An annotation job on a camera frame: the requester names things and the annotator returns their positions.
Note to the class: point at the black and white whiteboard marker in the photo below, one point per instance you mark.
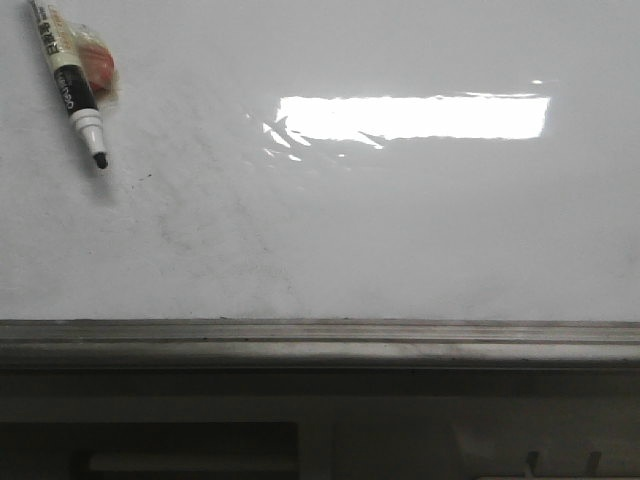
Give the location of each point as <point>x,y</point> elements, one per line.
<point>64,62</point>

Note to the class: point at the red piece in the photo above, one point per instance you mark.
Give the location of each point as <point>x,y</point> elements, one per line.
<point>97,61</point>

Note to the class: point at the white whiteboard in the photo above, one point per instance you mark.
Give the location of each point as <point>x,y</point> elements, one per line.
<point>462,160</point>

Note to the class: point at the grey aluminium whiteboard frame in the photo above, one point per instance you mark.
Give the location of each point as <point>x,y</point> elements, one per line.
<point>224,343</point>

